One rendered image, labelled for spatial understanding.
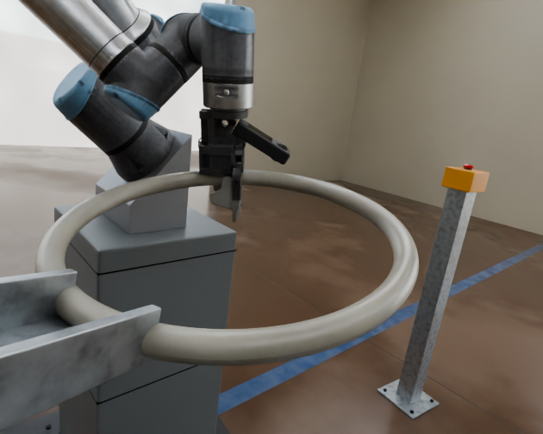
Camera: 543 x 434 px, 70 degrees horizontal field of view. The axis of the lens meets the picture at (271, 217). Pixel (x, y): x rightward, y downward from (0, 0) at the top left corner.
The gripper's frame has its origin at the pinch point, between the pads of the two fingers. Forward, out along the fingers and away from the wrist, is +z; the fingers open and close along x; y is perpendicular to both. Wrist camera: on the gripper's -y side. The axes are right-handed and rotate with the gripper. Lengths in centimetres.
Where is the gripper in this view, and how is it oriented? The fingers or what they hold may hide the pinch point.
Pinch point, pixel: (239, 210)
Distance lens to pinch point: 78.2
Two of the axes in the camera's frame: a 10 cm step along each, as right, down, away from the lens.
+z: -0.4, 9.2, 3.9
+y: -10.0, -0.3, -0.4
